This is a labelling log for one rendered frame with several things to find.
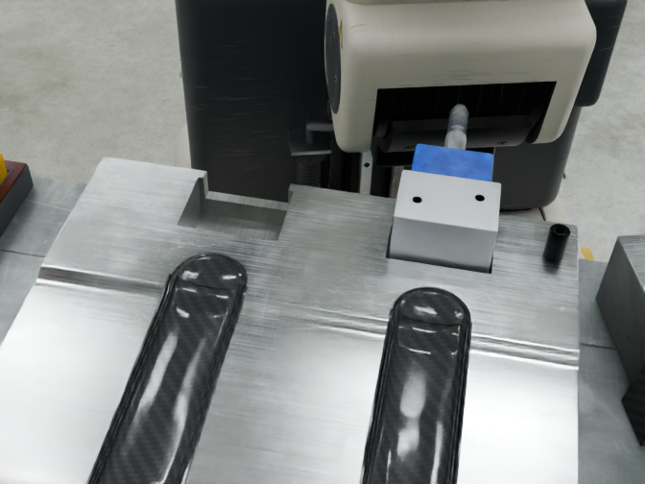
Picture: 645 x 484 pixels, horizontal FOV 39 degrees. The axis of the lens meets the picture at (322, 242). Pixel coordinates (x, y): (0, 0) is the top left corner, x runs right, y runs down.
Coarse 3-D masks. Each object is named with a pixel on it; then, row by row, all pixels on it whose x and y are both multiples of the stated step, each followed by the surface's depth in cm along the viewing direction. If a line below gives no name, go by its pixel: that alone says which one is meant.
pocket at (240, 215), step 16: (192, 192) 48; (208, 192) 50; (288, 192) 49; (192, 208) 49; (208, 208) 51; (224, 208) 50; (240, 208) 50; (256, 208) 50; (272, 208) 50; (192, 224) 49; (208, 224) 50; (224, 224) 50; (240, 224) 50; (256, 224) 50; (272, 224) 51
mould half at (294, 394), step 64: (128, 192) 48; (320, 192) 48; (64, 256) 45; (128, 256) 45; (192, 256) 45; (256, 256) 45; (320, 256) 45; (384, 256) 45; (512, 256) 45; (576, 256) 46; (64, 320) 42; (128, 320) 42; (256, 320) 42; (320, 320) 42; (384, 320) 42; (512, 320) 42; (576, 320) 43; (0, 384) 40; (64, 384) 40; (256, 384) 40; (320, 384) 40; (512, 384) 40; (576, 384) 40; (0, 448) 38; (64, 448) 38; (256, 448) 38; (320, 448) 38; (512, 448) 38; (576, 448) 38
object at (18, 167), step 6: (6, 162) 60; (12, 162) 60; (18, 162) 60; (12, 168) 60; (18, 168) 60; (12, 174) 59; (18, 174) 59; (6, 180) 59; (12, 180) 59; (0, 186) 58; (6, 186) 58; (0, 192) 58; (6, 192) 58; (0, 198) 58; (0, 204) 57
